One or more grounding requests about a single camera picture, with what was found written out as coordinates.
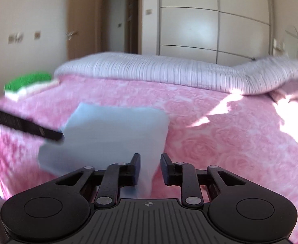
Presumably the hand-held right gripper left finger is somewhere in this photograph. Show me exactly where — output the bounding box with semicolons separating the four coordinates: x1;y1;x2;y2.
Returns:
55;153;141;208

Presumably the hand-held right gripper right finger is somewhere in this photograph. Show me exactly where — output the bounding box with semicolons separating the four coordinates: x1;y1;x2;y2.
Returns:
160;153;246;206

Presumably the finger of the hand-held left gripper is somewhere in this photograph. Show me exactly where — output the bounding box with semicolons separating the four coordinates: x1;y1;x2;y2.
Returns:
37;126;64;142

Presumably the light blue knit sweater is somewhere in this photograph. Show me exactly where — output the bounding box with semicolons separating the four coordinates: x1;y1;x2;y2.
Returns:
38;102;170;199

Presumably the white folded cloth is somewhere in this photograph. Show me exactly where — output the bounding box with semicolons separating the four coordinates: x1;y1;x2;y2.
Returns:
5;79;61;101

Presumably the green folded cloth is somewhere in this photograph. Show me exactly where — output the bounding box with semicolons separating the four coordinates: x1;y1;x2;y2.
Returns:
3;73;53;94

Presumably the pink fluffy blanket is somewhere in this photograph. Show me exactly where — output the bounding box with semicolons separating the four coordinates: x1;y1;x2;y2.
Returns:
0;73;298;244

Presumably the wooden room door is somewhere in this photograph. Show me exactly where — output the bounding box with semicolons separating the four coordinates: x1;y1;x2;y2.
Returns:
67;0;104;62

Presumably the wooden hallway door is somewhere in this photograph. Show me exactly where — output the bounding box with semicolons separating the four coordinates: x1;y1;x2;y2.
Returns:
125;0;140;55

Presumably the cream wardrobe with sliding doors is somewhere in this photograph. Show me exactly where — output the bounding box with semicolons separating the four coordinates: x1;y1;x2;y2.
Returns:
158;0;273;69

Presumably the white bedside item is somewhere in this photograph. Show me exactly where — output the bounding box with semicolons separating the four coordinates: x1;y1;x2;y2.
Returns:
273;38;285;55

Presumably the double wall switch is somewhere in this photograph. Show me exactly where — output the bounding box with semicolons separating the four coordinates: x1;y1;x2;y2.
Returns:
8;33;24;44

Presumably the arched wall mirror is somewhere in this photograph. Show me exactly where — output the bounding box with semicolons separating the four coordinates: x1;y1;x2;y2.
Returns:
284;25;298;59

